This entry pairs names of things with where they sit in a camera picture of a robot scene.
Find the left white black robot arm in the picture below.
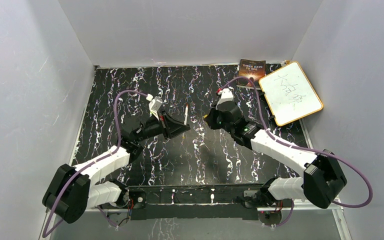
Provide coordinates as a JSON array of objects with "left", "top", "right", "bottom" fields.
[{"left": 42, "top": 110, "right": 191, "bottom": 224}]

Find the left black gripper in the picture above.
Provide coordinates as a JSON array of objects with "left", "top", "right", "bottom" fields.
[{"left": 135, "top": 109, "right": 190, "bottom": 143}]

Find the orange white pen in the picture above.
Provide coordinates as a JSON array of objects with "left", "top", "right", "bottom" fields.
[{"left": 183, "top": 104, "right": 189, "bottom": 125}]

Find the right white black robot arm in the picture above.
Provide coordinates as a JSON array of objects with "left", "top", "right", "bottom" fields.
[{"left": 204, "top": 101, "right": 347, "bottom": 209}]

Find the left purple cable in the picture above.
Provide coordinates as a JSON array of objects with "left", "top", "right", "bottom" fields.
[{"left": 42, "top": 90, "right": 151, "bottom": 239}]

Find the brown book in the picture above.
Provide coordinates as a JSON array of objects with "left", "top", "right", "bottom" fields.
[{"left": 238, "top": 59, "right": 266, "bottom": 90}]

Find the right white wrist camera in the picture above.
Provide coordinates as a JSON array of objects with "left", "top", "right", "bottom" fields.
[{"left": 216, "top": 87, "right": 234, "bottom": 106}]

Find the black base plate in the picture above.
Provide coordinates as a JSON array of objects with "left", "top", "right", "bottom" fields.
[{"left": 97, "top": 184, "right": 283, "bottom": 222}]

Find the purple cable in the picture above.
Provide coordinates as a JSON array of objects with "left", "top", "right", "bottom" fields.
[
  {"left": 42, "top": 90, "right": 151, "bottom": 239},
  {"left": 219, "top": 76, "right": 374, "bottom": 229}
]

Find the white board wooden frame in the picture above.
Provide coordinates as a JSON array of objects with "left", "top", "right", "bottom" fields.
[{"left": 258, "top": 61, "right": 324, "bottom": 127}]

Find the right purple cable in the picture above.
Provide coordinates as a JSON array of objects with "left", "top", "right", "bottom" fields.
[{"left": 219, "top": 76, "right": 374, "bottom": 229}]

